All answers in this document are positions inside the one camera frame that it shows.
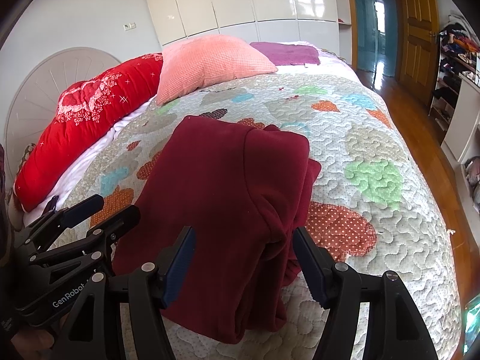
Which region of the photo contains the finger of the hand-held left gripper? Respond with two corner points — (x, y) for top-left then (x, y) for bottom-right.
(32, 205), (141, 275)
(15, 194), (105, 250)

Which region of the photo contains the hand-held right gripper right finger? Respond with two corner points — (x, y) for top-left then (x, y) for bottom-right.
(292, 227), (439, 360)

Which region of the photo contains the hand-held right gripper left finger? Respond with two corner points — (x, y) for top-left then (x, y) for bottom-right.
(56, 226), (197, 360)

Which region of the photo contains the maroon fleece garment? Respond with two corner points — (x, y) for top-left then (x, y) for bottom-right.
(112, 115), (322, 345)

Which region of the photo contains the clothes rack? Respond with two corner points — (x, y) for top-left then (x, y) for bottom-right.
(427, 13), (480, 132)

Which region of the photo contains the person's left hand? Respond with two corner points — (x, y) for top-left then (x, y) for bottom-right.
(10, 315), (71, 360)

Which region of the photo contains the red floral quilt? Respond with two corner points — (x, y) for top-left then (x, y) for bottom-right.
(13, 53), (164, 212)

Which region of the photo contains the brown patterned pillow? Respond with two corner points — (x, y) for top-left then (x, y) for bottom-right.
(14, 142), (38, 175)

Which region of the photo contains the heart patterned quilted bedspread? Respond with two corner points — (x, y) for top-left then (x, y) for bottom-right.
(49, 47), (464, 360)

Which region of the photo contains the round white headboard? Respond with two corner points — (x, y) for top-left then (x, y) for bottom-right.
(4, 47), (122, 162)

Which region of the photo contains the pink ribbed pillow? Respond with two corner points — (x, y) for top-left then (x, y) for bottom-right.
(155, 34), (278, 106)

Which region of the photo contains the white shelf unit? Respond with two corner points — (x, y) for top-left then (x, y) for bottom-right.
(440, 75), (480, 211)

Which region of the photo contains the purple cloth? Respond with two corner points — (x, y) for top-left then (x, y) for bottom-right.
(249, 41), (320, 66)

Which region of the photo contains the white glossy wardrobe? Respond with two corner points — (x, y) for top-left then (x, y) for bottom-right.
(140, 0), (353, 47)

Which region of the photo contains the blue glass door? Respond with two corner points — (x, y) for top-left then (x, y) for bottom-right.
(350, 0), (398, 77)

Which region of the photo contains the wooden door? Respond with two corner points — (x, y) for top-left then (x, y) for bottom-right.
(390, 0), (441, 107)

